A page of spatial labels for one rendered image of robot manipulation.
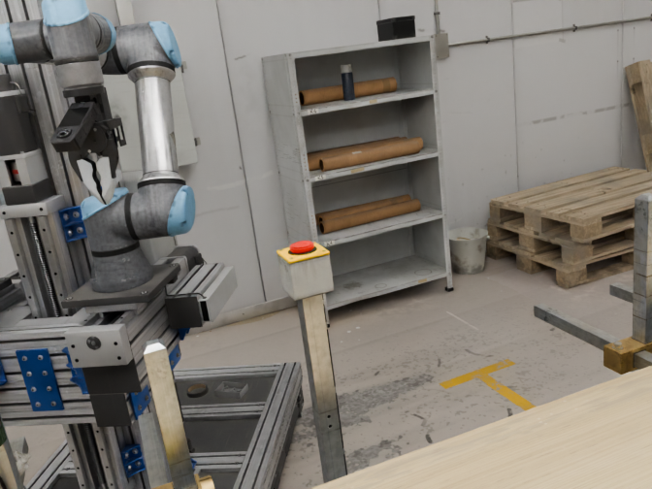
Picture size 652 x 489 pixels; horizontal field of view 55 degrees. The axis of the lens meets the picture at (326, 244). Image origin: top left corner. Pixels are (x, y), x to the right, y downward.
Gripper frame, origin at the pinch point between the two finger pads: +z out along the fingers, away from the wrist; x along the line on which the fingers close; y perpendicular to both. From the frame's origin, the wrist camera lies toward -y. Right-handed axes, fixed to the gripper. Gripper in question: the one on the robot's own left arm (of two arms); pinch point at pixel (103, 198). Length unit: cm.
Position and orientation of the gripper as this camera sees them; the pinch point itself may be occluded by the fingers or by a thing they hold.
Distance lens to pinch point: 123.7
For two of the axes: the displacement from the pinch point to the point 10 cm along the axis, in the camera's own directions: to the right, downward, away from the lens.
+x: -9.9, 0.8, 1.5
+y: 1.2, -3.0, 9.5
